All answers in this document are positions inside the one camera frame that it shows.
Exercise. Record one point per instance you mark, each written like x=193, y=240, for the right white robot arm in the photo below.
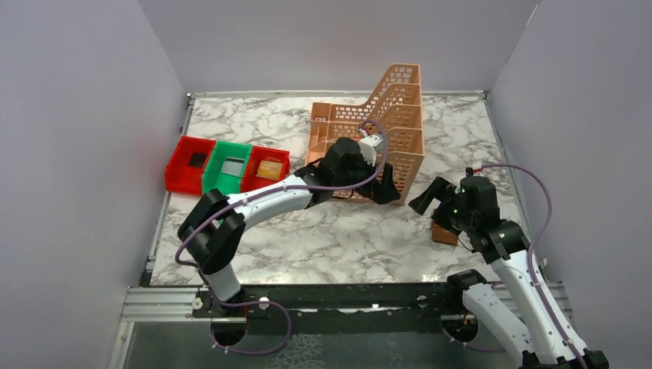
x=537, y=335

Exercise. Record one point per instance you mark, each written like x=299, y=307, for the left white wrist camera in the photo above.
x=370, y=147

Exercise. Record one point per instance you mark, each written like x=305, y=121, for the silver card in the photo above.
x=232, y=166

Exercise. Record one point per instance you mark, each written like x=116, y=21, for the gold card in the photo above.
x=270, y=170

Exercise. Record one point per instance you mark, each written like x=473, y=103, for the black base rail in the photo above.
x=270, y=309

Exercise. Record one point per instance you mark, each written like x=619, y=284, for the brown leather card holder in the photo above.
x=443, y=236

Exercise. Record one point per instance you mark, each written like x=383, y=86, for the red bin with gold card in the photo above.
x=249, y=181

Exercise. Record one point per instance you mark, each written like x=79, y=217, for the green plastic bin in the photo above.
x=212, y=177

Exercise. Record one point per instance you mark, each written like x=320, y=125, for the red bin with black card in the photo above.
x=186, y=166

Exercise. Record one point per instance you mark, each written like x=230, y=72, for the black card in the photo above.
x=197, y=160

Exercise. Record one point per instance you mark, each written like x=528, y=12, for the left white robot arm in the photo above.
x=214, y=228

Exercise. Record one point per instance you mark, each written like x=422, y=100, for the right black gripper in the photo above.
x=438, y=189

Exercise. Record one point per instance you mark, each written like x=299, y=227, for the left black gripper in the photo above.
x=380, y=193

